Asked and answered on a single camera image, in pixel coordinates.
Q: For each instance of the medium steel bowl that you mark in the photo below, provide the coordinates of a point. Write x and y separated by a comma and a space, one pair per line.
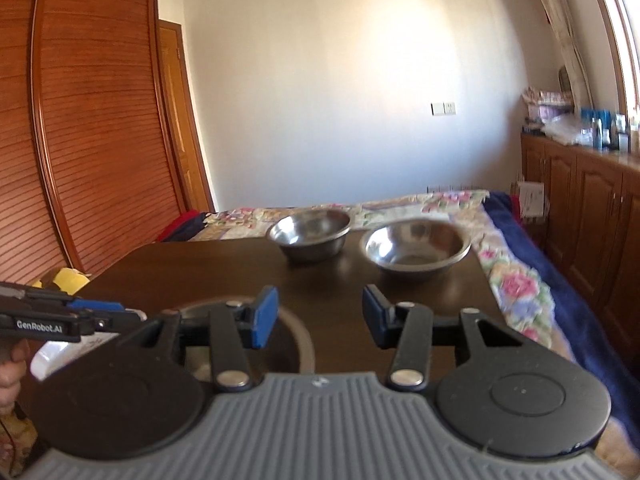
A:
416, 247

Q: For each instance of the large steel bowl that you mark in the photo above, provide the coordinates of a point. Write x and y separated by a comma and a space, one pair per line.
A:
288, 350

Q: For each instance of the wooden side cabinet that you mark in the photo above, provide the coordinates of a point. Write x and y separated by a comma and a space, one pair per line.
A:
593, 230

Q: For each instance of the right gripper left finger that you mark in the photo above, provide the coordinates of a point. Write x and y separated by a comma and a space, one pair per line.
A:
234, 327

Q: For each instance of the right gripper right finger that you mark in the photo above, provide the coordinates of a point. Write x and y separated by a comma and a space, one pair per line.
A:
406, 328

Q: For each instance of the white paper bag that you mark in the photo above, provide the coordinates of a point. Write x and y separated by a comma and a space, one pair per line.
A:
531, 199

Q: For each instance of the white wall switch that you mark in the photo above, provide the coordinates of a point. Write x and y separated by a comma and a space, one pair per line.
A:
443, 109

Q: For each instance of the yellow plush toy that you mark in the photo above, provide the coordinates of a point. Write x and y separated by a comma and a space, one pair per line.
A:
63, 279

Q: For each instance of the floral square plate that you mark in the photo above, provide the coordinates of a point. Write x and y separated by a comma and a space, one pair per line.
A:
54, 355

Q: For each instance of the red and navy blanket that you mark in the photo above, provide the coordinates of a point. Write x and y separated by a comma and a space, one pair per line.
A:
185, 227

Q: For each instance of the floral bed quilt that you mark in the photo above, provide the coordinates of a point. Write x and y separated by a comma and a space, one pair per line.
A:
533, 297

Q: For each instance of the clear plastic bag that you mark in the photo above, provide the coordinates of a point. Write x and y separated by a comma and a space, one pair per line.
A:
568, 130

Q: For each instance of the small steel bowl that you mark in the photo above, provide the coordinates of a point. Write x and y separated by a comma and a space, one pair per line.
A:
311, 235

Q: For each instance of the left human hand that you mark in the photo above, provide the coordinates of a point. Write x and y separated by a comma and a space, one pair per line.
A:
14, 364

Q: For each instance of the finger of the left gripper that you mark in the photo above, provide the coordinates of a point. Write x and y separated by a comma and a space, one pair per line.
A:
95, 305

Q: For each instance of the wooden louvered wardrobe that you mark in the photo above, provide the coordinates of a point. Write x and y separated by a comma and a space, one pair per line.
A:
99, 151

